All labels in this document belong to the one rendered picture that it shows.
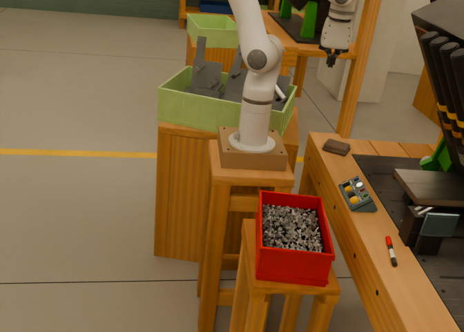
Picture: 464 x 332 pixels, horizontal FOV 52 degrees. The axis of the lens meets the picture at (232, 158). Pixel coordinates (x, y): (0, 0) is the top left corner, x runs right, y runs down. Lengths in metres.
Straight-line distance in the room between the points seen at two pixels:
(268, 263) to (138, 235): 1.59
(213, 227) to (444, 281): 0.90
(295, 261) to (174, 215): 1.26
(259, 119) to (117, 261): 1.26
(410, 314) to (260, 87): 0.94
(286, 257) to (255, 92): 0.68
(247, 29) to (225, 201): 0.66
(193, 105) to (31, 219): 1.31
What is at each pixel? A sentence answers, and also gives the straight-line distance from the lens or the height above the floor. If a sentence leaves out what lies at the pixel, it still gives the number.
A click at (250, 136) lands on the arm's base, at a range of 1.86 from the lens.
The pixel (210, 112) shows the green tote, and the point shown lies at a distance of 2.27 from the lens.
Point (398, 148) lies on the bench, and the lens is 2.25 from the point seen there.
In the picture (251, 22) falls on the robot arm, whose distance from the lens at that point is 1.75.
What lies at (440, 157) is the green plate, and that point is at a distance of 1.63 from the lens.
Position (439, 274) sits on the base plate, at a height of 0.90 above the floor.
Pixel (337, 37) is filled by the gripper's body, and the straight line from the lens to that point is 1.75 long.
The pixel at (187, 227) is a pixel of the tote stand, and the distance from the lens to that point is 2.58.
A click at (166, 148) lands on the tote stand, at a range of 2.37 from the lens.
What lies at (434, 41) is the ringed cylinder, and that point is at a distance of 1.16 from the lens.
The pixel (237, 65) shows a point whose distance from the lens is 2.51.
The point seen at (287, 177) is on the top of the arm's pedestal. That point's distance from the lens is 1.87.
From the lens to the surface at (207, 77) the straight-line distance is 2.50.
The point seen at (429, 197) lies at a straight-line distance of 1.36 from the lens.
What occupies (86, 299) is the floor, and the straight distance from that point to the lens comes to 2.52.
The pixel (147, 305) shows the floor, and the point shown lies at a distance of 2.47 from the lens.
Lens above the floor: 1.74
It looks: 27 degrees down
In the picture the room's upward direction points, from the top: 7 degrees clockwise
